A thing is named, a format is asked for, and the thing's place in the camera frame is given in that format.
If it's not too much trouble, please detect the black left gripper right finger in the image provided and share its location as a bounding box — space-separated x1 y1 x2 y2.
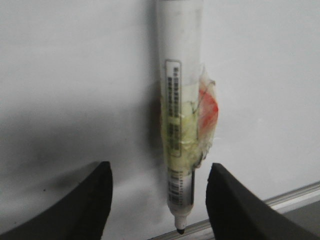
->
205 163 319 240

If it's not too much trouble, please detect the large white whiteboard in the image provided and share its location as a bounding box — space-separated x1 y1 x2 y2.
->
0 0 320 240

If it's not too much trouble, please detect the white black whiteboard marker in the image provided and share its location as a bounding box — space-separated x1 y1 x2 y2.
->
156 0 219 234

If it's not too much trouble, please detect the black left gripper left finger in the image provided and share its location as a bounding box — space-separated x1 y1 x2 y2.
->
0 161 113 240

